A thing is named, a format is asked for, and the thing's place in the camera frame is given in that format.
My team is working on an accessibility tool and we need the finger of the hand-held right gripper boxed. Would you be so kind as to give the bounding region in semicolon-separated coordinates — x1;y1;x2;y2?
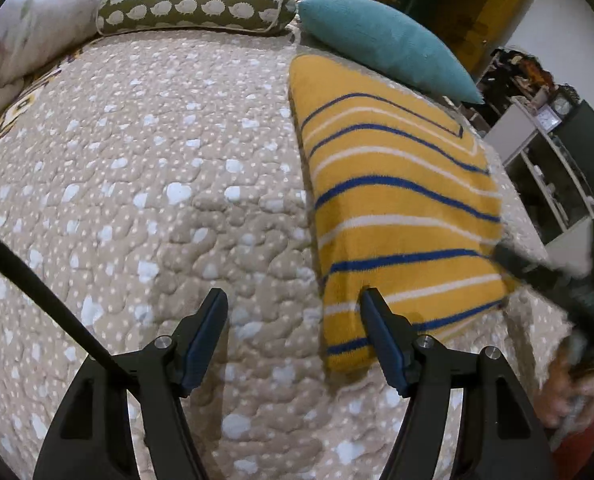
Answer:
492;242;568;306

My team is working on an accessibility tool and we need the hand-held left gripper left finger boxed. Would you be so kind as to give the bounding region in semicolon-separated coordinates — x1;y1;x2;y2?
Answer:
33;288;228;480

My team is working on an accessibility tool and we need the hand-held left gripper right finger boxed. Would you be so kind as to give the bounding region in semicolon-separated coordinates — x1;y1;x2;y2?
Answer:
360;288;554;480

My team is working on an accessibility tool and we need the yellow striped knit sweater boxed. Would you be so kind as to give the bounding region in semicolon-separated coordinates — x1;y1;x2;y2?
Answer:
288;54;522;374

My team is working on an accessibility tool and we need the person's right hand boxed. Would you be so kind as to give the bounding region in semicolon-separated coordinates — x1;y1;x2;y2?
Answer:
539;345;594;431

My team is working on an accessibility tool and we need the white shelf unit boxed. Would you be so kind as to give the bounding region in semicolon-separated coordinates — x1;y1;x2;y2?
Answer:
483;94;594;247

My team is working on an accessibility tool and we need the red clothing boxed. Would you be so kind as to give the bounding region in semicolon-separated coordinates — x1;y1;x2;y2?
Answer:
551;417;594;480

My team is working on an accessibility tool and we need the small square clock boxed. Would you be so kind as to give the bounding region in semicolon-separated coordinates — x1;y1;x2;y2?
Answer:
533;107;561;134

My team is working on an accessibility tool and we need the beige dotted quilted bedspread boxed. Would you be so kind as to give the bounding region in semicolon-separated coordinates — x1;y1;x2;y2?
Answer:
0;25;578;480

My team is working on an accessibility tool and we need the dark clutter pile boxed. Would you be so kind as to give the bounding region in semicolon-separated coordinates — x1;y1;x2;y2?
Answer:
481;47;554;107

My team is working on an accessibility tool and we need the teal cushion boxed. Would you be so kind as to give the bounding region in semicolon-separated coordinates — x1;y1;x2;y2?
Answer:
297;0;486;106

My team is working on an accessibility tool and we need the wooden door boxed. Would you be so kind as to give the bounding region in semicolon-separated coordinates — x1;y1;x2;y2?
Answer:
381;0;534;77

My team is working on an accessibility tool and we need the olive hedgehog print bolster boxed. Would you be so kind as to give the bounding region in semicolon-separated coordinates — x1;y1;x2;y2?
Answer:
96;0;298;37

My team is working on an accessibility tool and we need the pink floral comforter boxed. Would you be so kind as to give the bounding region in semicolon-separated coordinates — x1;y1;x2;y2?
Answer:
0;0;168;120

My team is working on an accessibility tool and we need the black cable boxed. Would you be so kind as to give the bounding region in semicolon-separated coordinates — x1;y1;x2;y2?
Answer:
0;222;128;376

